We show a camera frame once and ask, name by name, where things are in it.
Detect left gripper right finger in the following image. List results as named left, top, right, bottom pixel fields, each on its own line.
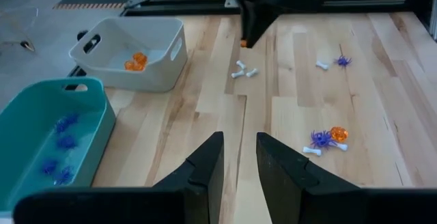
left=256, top=132, right=361, bottom=224

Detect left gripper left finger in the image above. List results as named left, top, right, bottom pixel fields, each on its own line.
left=153, top=131, right=225, bottom=224

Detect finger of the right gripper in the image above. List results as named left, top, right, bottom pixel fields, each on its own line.
left=240, top=0, right=252, bottom=42
left=247, top=0, right=281, bottom=48

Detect white plastic bin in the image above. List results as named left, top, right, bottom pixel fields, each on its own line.
left=68, top=16, right=188, bottom=94

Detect teal plastic bin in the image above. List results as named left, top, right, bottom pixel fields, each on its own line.
left=0, top=76, right=117, bottom=214

